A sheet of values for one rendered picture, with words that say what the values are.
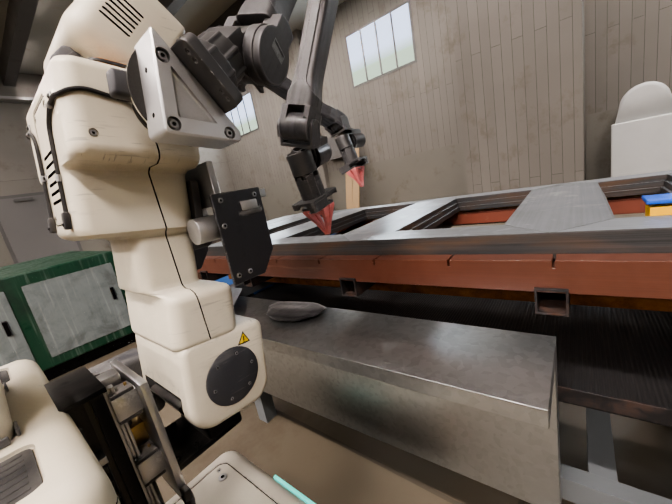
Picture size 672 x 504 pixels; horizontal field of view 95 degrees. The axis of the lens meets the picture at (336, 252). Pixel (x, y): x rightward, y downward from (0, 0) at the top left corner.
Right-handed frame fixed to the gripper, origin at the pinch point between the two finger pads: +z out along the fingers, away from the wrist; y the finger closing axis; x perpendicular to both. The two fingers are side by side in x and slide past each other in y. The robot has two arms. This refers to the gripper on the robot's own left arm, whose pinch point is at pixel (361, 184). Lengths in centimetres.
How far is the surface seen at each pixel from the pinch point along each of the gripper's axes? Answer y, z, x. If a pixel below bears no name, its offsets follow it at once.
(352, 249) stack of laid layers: -12.9, 18.3, 38.1
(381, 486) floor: 14, 98, 41
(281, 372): 30, 50, 47
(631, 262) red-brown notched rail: -65, 34, 43
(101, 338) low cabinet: 253, 19, 47
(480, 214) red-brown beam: -29.0, 29.4, -26.5
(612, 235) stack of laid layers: -64, 30, 39
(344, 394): 4, 57, 48
